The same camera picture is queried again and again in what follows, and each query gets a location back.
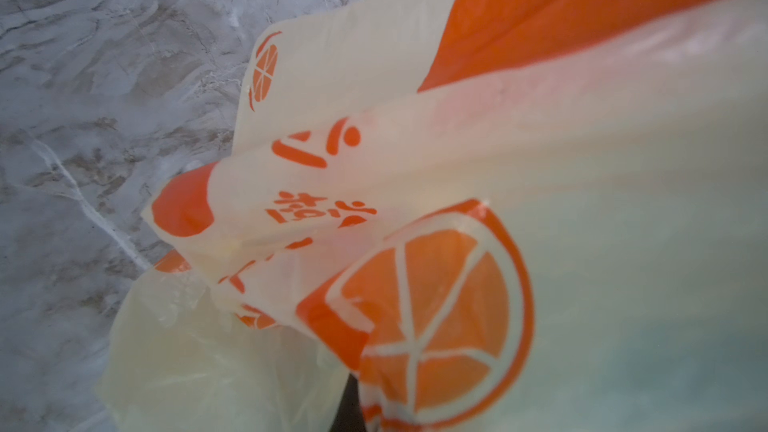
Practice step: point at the cream plastic bag orange print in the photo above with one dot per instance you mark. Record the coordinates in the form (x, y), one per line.
(477, 215)

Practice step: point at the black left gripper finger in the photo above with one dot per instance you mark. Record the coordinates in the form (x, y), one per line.
(349, 416)

